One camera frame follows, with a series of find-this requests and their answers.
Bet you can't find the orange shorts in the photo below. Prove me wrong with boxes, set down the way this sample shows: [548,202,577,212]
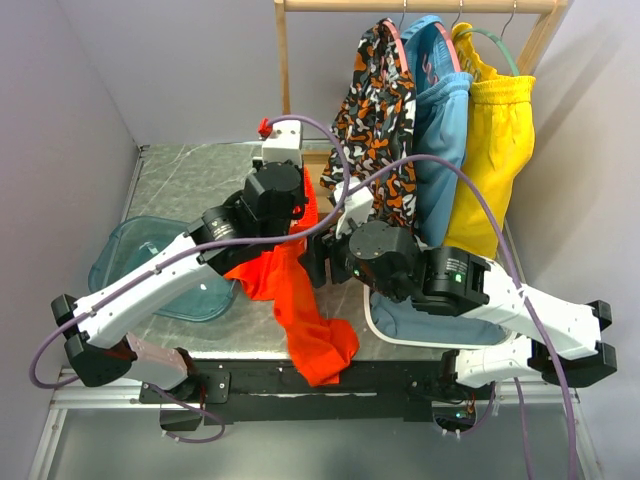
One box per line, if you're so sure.
[223,167,361,388]

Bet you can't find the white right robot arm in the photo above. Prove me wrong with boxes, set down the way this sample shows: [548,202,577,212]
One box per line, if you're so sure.
[299,221,617,399]

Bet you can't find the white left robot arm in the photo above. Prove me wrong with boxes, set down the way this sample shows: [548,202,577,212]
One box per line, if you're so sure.
[51,160,306,402]

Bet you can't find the camouflage patterned shorts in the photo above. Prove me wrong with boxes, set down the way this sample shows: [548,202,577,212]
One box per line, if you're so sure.
[319,18,417,234]

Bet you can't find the yellow shorts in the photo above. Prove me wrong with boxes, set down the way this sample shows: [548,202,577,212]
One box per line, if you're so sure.
[444,22,536,258]

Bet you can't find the light blue shorts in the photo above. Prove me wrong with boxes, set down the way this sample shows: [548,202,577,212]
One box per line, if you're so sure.
[401,15,473,246]

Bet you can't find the pink hanger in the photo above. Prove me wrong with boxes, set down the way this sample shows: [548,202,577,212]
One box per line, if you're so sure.
[384,15,461,93]

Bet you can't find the green hanger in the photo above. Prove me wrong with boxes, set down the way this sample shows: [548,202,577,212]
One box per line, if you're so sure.
[451,1,521,76]

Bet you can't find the wooden clothes rack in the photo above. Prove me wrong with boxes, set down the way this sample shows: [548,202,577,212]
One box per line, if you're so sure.
[273,0,570,176]

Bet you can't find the grey-blue cloth in basket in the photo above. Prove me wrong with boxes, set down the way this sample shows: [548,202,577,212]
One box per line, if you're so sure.
[369,293,508,346]

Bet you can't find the white laundry basket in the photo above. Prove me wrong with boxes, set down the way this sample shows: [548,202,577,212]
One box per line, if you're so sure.
[362,249,519,350]

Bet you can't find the teal plastic basin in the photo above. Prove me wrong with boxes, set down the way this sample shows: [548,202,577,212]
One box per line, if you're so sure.
[88,216,236,323]

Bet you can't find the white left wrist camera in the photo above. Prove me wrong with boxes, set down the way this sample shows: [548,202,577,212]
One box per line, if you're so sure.
[258,118,303,168]

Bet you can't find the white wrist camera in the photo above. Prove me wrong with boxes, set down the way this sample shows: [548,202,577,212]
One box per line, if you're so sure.
[335,177,374,239]
[258,118,303,168]

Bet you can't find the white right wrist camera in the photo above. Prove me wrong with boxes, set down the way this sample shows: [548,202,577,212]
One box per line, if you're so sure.
[335,177,374,239]

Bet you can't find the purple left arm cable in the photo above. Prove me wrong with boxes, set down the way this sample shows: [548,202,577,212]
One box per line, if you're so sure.
[28,114,354,445]

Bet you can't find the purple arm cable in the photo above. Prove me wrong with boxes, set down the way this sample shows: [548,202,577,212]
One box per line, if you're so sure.
[289,153,584,480]
[28,114,354,445]

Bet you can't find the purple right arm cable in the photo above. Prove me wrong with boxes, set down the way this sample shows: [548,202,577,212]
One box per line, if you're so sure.
[289,153,584,480]

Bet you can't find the aluminium frame rail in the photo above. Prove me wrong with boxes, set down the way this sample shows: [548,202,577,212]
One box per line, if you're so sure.
[49,377,563,410]

